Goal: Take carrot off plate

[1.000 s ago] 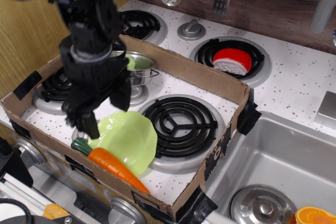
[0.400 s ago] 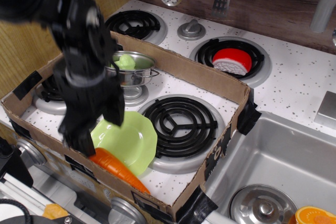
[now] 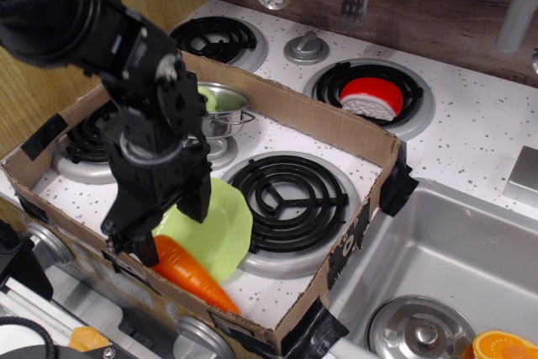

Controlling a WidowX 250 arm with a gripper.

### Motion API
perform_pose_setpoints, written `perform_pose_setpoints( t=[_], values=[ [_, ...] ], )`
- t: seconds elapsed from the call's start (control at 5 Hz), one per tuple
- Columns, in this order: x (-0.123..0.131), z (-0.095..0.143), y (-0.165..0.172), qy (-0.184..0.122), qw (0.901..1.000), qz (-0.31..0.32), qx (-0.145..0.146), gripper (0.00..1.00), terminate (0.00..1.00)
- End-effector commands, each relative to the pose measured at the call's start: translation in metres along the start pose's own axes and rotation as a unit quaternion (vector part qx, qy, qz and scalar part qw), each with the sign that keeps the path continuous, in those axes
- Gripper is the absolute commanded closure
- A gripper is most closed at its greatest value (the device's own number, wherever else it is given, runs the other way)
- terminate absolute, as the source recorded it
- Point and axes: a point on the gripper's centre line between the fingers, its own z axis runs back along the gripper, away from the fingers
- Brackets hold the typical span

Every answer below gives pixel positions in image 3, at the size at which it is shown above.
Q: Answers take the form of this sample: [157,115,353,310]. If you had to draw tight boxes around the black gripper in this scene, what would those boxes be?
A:
[101,131,211,267]

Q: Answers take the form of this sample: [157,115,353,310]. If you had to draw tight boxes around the orange toy carrot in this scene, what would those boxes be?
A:
[152,235,240,314]

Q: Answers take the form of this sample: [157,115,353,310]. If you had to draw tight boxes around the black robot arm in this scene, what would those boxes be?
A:
[1,0,211,267]

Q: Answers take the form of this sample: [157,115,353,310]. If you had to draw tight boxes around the light green plastic plate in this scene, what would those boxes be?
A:
[152,177,253,282]

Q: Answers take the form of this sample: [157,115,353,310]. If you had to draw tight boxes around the silver middle stove knob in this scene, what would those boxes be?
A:
[208,137,239,171]

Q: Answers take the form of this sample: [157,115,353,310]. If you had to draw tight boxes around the front left black burner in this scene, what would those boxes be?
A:
[52,101,118,185]

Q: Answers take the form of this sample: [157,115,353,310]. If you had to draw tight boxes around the black burner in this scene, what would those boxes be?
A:
[52,101,118,185]
[222,151,361,279]
[170,16,268,72]
[303,58,435,141]

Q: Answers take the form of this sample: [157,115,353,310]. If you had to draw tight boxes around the small silver metal pot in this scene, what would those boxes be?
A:
[198,82,256,139]

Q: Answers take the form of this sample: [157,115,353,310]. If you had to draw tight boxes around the silver oven dial right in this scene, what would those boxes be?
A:
[173,315,235,359]

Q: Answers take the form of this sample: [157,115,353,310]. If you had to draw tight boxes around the silver oven dial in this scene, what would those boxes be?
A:
[173,315,235,359]
[26,222,75,270]

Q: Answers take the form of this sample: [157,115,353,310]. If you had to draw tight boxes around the silver oven dial left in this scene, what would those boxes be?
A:
[26,222,75,270]

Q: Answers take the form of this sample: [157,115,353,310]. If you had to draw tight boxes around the green toy broccoli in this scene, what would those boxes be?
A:
[198,86,218,113]

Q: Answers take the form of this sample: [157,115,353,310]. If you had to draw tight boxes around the front right black burner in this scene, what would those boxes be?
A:
[222,151,361,279]

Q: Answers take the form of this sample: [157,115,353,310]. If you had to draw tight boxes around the black clamp device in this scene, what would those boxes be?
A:
[1,220,54,301]

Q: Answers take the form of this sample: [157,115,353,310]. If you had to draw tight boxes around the brown cardboard fence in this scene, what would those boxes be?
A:
[1,50,419,356]

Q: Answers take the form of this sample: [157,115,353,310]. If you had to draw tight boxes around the back left black burner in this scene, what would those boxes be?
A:
[170,16,268,72]

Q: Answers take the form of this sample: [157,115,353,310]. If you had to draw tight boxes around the back right black burner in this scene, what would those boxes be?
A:
[303,58,435,141]

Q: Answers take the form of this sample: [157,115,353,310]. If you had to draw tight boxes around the red toy cheese wedge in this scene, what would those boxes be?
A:
[340,77,404,121]

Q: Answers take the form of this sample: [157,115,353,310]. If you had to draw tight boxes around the silver pot lid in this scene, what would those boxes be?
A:
[365,295,476,358]

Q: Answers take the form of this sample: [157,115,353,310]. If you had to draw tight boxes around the hanging silver spatula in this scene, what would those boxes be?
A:
[339,0,369,29]

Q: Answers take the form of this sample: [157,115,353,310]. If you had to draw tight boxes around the silver toy sink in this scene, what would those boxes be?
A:
[328,179,537,358]

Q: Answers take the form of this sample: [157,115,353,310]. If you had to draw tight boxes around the orange slice toy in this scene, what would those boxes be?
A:
[462,330,537,359]

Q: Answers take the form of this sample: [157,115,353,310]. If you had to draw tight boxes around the silver faucet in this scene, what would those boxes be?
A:
[496,0,537,53]

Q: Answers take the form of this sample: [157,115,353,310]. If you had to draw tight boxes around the black cable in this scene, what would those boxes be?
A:
[0,314,58,359]

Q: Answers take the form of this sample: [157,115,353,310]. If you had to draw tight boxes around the silver faucet handle block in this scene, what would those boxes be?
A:
[503,145,537,208]

